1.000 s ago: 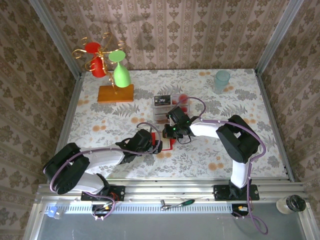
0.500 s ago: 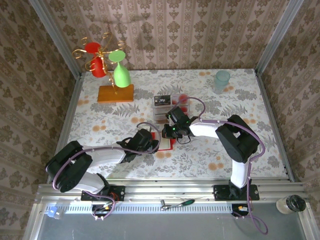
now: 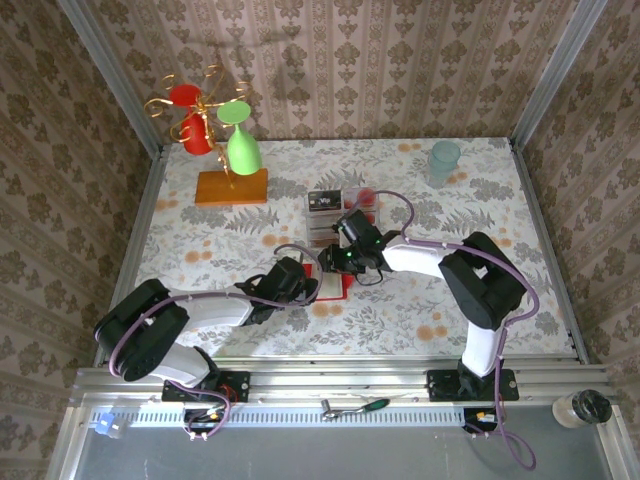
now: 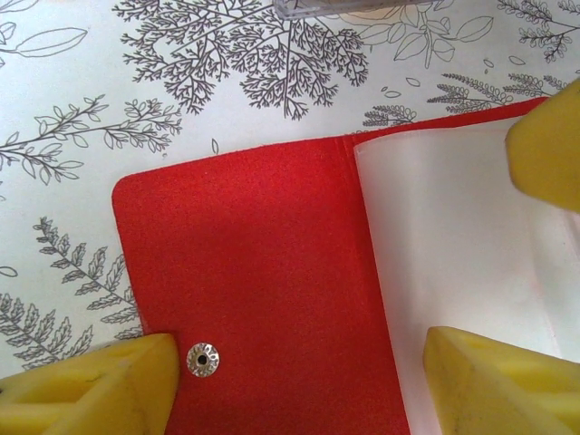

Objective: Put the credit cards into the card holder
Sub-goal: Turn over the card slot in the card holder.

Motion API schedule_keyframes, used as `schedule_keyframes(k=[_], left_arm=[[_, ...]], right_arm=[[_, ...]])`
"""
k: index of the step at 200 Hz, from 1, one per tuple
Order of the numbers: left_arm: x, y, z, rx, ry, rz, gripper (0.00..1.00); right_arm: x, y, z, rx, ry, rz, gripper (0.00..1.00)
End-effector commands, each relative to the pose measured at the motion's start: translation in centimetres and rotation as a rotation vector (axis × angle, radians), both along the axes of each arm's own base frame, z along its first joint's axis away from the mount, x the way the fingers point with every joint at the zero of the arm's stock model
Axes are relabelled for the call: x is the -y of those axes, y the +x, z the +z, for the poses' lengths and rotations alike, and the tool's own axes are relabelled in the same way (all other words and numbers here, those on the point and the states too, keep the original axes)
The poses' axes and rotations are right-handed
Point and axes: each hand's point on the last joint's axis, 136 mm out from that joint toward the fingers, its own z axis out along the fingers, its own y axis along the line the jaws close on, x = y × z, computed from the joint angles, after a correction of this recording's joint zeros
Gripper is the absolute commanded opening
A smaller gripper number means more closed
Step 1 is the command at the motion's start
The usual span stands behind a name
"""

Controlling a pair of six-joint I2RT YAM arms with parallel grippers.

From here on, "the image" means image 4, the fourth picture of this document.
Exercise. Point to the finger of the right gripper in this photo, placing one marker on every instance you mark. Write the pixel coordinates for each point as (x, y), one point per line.
(548, 154)

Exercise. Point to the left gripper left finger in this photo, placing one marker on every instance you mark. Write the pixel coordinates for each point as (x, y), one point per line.
(90, 389)

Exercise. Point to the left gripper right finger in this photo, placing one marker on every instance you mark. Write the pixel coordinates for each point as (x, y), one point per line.
(507, 389)

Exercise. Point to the red card holder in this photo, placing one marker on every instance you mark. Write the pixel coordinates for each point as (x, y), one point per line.
(272, 272)

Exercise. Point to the clear acrylic card stand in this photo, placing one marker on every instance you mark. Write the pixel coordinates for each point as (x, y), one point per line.
(317, 6)

